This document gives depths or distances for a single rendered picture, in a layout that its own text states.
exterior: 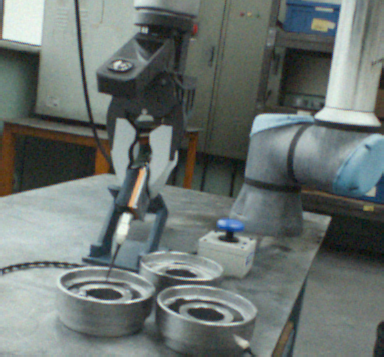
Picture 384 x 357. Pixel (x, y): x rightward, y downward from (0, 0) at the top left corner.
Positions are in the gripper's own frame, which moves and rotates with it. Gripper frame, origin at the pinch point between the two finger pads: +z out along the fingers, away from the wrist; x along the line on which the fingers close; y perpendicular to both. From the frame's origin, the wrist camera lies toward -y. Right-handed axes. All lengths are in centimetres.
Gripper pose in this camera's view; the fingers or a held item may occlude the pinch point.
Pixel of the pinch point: (137, 186)
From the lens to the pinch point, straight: 69.6
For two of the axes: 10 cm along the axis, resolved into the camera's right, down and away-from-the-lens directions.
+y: 2.8, -1.8, 9.4
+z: -1.4, 9.7, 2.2
